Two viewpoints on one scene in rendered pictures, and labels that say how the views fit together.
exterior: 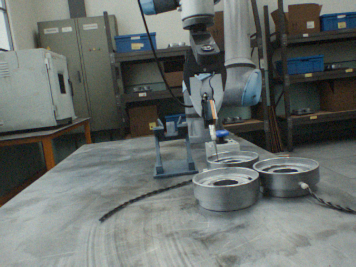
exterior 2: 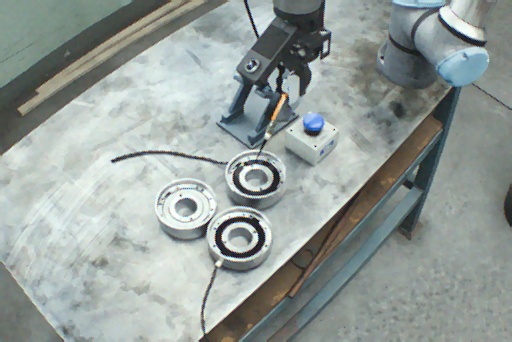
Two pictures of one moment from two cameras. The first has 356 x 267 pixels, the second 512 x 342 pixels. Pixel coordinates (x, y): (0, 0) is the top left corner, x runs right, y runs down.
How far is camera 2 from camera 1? 0.87 m
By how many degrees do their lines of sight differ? 57
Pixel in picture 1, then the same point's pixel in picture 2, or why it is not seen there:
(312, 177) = (229, 263)
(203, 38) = (272, 41)
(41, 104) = not seen: outside the picture
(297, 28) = not seen: outside the picture
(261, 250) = (120, 273)
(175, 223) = (129, 208)
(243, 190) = (170, 229)
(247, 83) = (444, 61)
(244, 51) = (470, 14)
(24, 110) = not seen: outside the picture
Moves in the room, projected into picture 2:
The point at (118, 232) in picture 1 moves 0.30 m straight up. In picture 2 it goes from (103, 185) to (70, 64)
